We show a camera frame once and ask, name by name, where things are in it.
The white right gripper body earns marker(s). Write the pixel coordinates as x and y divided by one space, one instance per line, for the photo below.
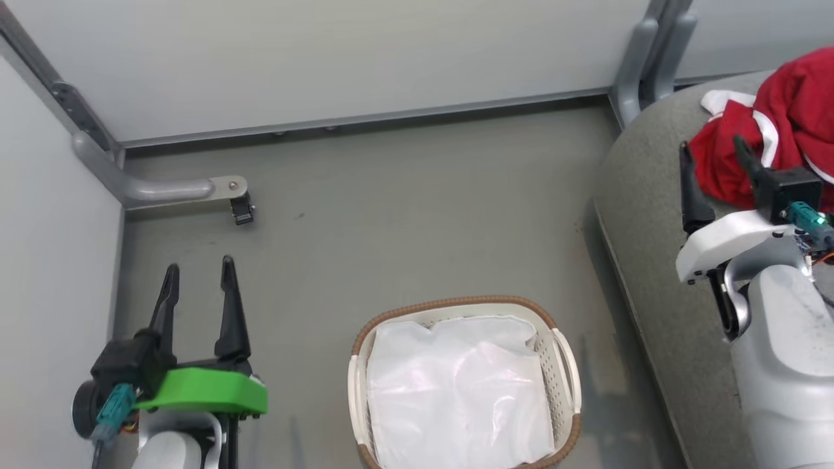
736 244

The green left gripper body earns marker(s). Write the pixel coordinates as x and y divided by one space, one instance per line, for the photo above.
208 391

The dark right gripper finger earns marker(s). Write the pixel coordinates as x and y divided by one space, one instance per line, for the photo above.
692 192
749 163

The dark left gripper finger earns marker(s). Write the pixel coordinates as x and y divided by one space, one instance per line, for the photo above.
166 306
231 312

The red and white shirt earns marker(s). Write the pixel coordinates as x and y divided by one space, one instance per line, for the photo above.
795 104

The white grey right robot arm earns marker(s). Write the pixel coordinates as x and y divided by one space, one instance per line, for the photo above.
788 365

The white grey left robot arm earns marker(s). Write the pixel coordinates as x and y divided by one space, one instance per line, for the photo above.
169 453

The grey fabric sofa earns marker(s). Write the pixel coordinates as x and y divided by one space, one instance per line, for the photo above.
651 195

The black caster wheel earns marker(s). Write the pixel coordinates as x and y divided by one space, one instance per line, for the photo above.
242 212

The long grey partition foot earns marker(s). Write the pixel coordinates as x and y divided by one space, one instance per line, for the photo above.
169 190

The short grey partition foot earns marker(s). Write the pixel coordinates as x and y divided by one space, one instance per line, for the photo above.
635 71
674 45

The white laundry basket brown rim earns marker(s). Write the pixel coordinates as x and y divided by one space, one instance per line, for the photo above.
456 303

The white basket liner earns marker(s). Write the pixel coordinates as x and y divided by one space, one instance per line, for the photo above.
456 391

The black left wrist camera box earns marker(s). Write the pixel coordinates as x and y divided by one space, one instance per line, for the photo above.
130 358

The grey double partition post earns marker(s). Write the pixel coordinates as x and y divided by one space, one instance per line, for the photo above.
664 6

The dark metal hinge bracket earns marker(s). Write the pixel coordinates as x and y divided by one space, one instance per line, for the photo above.
81 114

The grey partition bottom rail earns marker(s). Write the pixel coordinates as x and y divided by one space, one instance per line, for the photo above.
365 118

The grey partition post with hinge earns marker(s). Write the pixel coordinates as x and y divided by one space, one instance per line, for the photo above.
29 52

